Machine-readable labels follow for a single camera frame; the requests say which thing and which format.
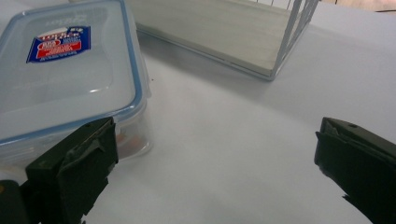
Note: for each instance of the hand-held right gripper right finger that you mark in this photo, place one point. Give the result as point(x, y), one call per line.
point(361, 165)

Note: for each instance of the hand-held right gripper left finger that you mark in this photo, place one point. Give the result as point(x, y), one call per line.
point(77, 168)

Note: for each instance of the clear lidded food container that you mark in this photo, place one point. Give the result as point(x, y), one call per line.
point(71, 87)

